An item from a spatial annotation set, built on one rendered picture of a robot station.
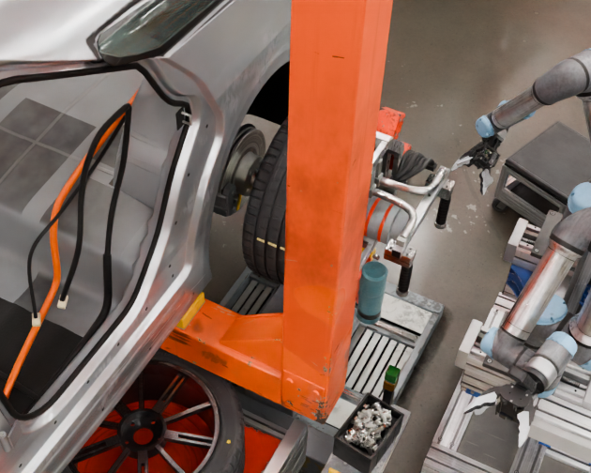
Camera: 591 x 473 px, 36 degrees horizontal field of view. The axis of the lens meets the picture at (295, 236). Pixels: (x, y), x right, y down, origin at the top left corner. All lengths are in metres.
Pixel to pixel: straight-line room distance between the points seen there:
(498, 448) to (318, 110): 1.75
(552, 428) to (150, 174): 1.43
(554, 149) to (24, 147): 2.32
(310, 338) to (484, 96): 2.64
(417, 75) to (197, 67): 2.76
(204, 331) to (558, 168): 1.88
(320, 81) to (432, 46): 3.36
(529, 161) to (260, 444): 1.79
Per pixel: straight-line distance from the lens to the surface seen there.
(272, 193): 2.85
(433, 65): 5.15
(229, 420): 3.01
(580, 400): 2.91
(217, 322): 3.01
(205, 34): 2.44
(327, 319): 2.52
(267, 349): 2.83
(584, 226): 2.39
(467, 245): 4.21
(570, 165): 4.20
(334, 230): 2.23
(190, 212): 2.74
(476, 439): 3.39
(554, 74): 2.96
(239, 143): 3.10
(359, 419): 2.95
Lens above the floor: 3.11
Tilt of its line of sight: 49 degrees down
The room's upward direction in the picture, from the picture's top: 2 degrees clockwise
